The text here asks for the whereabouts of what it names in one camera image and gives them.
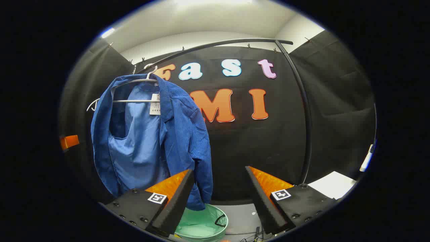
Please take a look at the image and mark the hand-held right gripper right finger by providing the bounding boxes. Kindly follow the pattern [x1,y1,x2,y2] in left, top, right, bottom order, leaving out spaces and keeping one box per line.
[245,166,336,236]

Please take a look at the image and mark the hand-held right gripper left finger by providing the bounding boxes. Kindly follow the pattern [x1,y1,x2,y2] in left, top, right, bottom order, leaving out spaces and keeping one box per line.
[101,169,195,237]

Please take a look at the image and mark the green laundry hamper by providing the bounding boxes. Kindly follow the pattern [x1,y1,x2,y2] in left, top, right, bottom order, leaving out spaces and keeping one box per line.
[174,203,229,240]

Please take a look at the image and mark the blue jacket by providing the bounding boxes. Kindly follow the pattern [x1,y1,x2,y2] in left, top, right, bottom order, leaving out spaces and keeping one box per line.
[91,73,214,211]

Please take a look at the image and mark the black clothes rack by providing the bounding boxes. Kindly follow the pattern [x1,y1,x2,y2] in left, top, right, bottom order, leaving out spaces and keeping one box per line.
[134,38,313,185]

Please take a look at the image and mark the black backdrop cloth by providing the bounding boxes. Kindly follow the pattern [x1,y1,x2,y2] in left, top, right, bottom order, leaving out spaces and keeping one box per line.
[59,30,376,205]

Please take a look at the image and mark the white box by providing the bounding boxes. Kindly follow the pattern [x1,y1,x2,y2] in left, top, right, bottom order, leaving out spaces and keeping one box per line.
[307,171,357,200]

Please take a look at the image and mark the black cables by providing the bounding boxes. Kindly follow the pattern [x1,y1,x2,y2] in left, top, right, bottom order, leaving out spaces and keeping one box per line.
[225,226,269,242]

